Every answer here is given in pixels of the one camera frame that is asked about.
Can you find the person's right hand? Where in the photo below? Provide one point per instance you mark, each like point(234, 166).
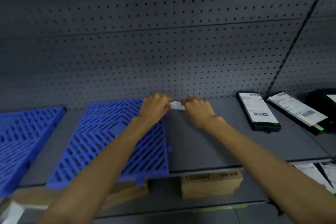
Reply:
point(200, 112)

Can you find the blue plastic grid mat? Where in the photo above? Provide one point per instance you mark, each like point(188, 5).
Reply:
point(23, 139)
point(86, 137)

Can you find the plain brown cardboard box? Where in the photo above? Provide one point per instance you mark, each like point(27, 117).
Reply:
point(126, 192)

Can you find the person's right forearm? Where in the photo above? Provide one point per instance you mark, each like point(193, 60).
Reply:
point(262, 168)

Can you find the person's left forearm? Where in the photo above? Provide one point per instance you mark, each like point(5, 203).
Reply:
point(105, 166)

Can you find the brown cardboard box black print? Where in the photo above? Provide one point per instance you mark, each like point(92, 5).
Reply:
point(210, 187)

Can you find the person's left hand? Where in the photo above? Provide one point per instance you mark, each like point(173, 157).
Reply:
point(155, 108)

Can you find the grey pegboard shelving unit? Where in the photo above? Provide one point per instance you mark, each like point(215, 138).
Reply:
point(157, 34)

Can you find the white paper label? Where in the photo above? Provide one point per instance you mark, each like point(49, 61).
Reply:
point(176, 105)

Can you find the black bag package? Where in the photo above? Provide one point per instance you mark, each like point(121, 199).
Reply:
point(319, 105)

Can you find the brown padded envelope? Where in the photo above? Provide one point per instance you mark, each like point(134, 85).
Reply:
point(34, 196)

